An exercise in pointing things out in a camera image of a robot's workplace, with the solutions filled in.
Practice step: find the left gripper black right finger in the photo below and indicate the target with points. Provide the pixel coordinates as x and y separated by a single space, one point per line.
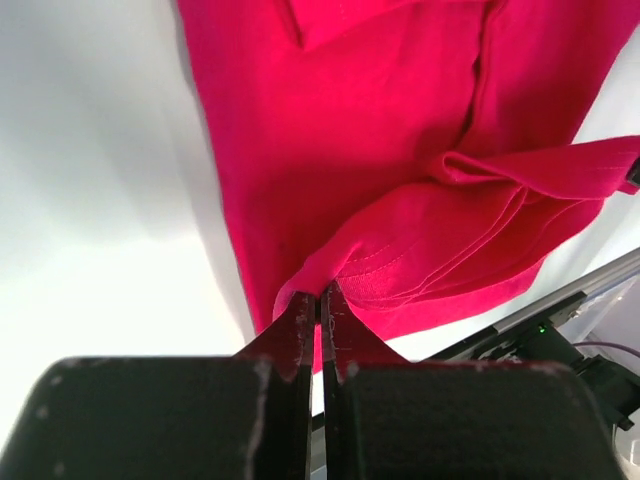
390 418

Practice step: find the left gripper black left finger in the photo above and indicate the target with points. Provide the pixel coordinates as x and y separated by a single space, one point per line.
245 416

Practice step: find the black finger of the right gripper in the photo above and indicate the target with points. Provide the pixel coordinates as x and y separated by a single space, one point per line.
633 175

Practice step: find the crimson red t-shirt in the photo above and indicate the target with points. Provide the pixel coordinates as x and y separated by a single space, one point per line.
419 154

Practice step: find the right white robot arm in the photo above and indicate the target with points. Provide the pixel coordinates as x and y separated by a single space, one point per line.
615 387

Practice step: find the aluminium front frame rail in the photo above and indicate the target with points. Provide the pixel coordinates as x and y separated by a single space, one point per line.
504 337

